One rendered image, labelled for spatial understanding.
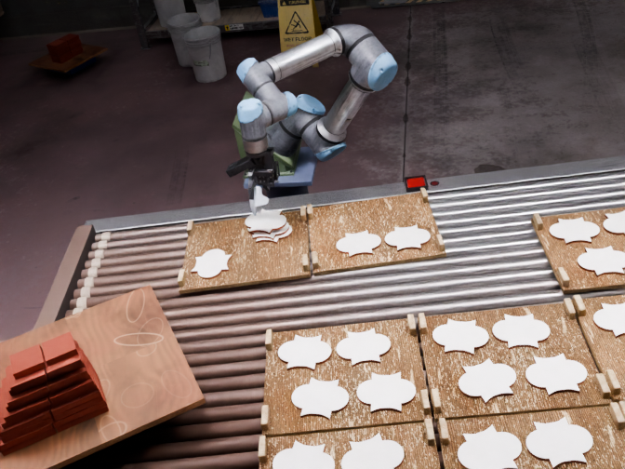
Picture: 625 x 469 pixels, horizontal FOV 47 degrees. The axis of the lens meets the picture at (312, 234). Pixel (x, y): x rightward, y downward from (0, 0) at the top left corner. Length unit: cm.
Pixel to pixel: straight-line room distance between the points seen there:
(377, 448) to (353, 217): 93
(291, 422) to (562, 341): 72
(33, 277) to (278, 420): 266
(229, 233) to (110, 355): 68
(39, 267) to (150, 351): 245
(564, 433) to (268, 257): 105
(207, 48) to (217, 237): 356
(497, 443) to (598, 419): 24
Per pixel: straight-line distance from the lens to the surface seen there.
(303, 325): 207
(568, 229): 232
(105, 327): 206
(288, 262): 226
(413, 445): 173
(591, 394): 186
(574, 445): 175
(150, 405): 181
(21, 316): 402
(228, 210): 259
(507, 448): 172
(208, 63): 591
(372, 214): 241
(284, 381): 190
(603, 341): 199
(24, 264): 440
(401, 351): 193
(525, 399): 183
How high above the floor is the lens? 232
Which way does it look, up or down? 36 degrees down
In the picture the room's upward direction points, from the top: 9 degrees counter-clockwise
